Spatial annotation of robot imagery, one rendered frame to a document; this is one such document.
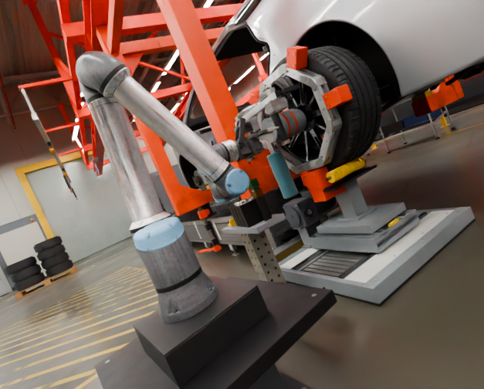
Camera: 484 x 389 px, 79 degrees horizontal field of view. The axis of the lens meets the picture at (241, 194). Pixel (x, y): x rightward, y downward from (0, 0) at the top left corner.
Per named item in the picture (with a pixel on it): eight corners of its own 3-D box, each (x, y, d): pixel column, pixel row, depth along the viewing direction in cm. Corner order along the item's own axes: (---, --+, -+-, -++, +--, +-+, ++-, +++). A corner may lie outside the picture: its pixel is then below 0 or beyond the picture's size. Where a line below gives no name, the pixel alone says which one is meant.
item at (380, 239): (421, 223, 159) (414, 207, 158) (380, 255, 143) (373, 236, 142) (350, 225, 204) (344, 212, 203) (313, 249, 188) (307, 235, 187)
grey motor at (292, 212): (358, 222, 203) (339, 175, 201) (315, 251, 184) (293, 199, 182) (339, 223, 219) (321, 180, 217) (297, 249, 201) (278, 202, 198)
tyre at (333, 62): (362, 18, 137) (279, 73, 195) (326, 25, 126) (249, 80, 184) (398, 154, 147) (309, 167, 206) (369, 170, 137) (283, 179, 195)
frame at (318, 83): (356, 154, 137) (312, 42, 134) (346, 159, 134) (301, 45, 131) (288, 175, 186) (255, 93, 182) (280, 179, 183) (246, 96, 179)
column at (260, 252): (290, 292, 163) (261, 222, 160) (276, 302, 158) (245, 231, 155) (280, 289, 172) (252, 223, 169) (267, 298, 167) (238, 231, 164)
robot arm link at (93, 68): (89, 25, 85) (258, 177, 103) (93, 48, 96) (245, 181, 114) (60, 51, 81) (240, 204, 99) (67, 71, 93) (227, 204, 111)
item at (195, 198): (225, 194, 396) (215, 170, 393) (191, 210, 373) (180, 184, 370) (221, 196, 411) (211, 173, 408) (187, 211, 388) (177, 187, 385)
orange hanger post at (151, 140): (191, 210, 372) (109, 23, 355) (177, 216, 363) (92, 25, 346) (187, 211, 389) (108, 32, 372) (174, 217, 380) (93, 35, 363)
